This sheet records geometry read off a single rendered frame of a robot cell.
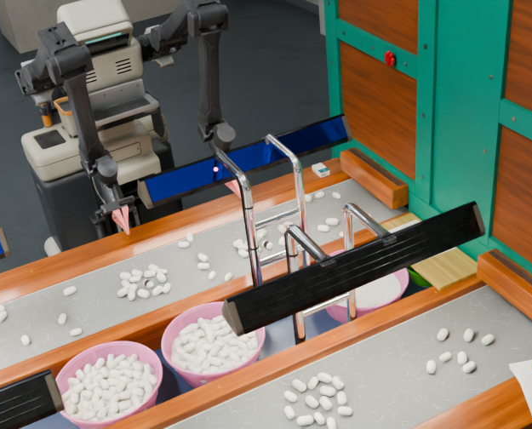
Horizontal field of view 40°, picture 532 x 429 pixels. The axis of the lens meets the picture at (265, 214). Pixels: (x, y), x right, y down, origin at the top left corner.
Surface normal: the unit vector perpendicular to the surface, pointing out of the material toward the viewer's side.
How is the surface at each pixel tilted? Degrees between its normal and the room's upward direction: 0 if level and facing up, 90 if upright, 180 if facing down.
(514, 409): 0
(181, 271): 0
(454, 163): 90
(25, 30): 90
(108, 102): 90
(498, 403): 0
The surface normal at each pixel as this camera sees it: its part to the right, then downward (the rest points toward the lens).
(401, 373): -0.10, -0.83
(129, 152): 0.51, 0.55
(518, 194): -0.89, 0.32
